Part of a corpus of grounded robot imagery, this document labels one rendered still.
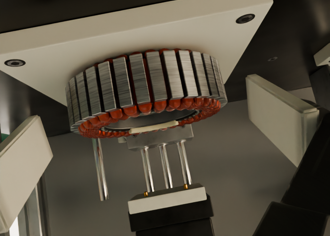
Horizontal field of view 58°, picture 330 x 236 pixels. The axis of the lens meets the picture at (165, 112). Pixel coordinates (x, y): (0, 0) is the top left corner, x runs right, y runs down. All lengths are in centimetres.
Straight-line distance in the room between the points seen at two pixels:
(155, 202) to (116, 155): 24
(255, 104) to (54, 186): 38
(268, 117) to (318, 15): 10
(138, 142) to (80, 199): 18
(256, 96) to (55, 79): 13
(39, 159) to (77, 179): 30
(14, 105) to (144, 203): 15
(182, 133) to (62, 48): 20
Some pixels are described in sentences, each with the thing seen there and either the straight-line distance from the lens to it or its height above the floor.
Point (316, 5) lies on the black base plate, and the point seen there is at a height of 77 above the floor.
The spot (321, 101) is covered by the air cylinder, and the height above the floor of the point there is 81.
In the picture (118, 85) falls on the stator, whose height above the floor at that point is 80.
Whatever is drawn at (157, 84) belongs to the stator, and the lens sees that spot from 16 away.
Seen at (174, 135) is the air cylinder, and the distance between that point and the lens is 33.
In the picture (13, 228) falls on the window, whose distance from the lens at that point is 759.
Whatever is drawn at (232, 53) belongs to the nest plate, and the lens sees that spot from 22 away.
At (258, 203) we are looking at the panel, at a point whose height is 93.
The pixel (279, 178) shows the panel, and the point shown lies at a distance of 49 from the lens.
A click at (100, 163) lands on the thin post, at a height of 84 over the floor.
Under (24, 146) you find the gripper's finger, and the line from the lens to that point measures 17.
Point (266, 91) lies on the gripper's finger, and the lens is 16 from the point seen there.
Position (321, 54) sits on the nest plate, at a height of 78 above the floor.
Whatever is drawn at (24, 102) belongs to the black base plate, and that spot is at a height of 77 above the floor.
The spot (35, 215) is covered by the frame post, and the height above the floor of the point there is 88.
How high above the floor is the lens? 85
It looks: 10 degrees down
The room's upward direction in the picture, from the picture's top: 169 degrees clockwise
